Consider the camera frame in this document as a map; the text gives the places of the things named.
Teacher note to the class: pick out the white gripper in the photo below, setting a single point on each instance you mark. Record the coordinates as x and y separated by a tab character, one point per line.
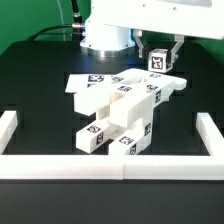
193	18

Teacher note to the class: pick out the white tagged cube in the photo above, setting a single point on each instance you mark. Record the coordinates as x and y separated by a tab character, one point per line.
159	60

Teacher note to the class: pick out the white chair back frame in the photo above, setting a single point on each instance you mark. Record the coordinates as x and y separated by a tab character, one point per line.
129	96

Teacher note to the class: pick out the white chair seat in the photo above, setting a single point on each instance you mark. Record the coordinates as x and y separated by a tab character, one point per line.
140	130

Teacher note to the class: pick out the white marker base plate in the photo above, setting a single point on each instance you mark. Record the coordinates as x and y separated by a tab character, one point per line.
77	82

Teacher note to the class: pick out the white right fence rail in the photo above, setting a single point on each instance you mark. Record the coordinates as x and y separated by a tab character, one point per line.
210	135

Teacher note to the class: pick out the white fence rail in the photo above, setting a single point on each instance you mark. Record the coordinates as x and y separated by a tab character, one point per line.
111	168
210	135
8	124

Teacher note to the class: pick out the white left fence rail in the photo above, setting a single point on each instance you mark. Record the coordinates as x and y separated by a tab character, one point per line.
8	124

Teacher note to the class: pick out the white front fence rail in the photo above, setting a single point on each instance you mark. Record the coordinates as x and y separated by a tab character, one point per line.
111	168

